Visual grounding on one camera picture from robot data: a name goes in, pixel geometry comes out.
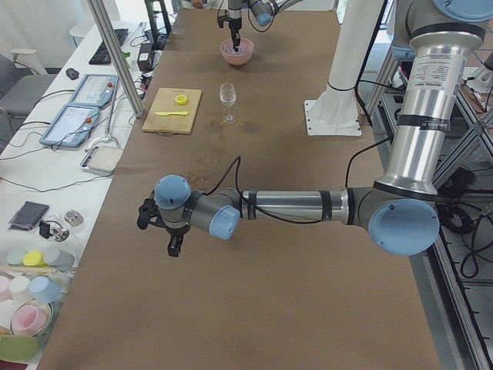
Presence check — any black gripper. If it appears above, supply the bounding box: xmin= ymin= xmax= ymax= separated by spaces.
xmin=216 ymin=15 xmax=243 ymax=52
xmin=136 ymin=197 xmax=191 ymax=236

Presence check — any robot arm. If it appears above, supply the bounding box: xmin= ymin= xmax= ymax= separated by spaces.
xmin=216 ymin=0 xmax=298 ymax=52
xmin=137 ymin=1 xmax=492 ymax=257

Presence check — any clear ice cubes pile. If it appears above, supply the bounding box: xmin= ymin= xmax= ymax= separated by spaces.
xmin=224 ymin=45 xmax=250 ymax=56

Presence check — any clear wine glass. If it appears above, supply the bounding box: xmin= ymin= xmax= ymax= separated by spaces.
xmin=220 ymin=82 xmax=236 ymax=123

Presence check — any pink bowl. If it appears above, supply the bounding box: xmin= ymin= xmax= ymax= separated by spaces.
xmin=220 ymin=38 xmax=254 ymax=66

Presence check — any small steel cup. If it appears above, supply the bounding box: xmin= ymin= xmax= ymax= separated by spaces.
xmin=64 ymin=210 xmax=84 ymax=227

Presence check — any yellow lemon half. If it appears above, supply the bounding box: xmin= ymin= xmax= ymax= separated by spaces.
xmin=174 ymin=94 xmax=189 ymax=106

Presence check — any yellow plastic knife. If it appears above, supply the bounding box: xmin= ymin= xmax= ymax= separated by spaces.
xmin=155 ymin=111 xmax=189 ymax=116

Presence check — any bamboo cutting board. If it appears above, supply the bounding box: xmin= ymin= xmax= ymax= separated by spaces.
xmin=142 ymin=88 xmax=202 ymax=135

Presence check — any grey plastic cup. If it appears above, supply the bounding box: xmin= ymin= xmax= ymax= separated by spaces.
xmin=43 ymin=247 xmax=75 ymax=272

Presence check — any blue teach pendant near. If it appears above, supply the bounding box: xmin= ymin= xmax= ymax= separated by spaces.
xmin=39 ymin=104 xmax=100 ymax=149

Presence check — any blue teach pendant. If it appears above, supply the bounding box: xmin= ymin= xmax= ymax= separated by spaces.
xmin=69 ymin=74 xmax=119 ymax=108
xmin=39 ymin=104 xmax=100 ymax=149

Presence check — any grey folded cloth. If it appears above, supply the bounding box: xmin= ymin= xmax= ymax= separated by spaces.
xmin=8 ymin=201 xmax=49 ymax=230

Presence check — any yellow plastic cup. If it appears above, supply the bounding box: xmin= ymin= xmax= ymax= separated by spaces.
xmin=22 ymin=251 xmax=47 ymax=267

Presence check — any blue teach pendant far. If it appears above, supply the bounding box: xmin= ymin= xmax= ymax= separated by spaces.
xmin=69 ymin=74 xmax=119 ymax=108

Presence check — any black keyboard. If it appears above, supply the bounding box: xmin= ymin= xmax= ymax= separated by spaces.
xmin=88 ymin=28 xmax=130 ymax=66

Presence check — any green plastic cup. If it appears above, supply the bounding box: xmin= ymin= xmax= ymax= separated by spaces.
xmin=7 ymin=248 xmax=27 ymax=267

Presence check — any grey computer mouse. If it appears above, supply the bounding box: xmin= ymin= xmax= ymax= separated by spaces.
xmin=65 ymin=68 xmax=79 ymax=80

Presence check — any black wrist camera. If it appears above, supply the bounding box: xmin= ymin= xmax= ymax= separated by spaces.
xmin=167 ymin=235 xmax=183 ymax=257

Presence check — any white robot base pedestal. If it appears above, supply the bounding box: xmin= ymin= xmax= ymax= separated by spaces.
xmin=304 ymin=0 xmax=385 ymax=136

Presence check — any aluminium frame post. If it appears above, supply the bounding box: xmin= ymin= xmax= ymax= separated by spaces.
xmin=87 ymin=0 xmax=144 ymax=118

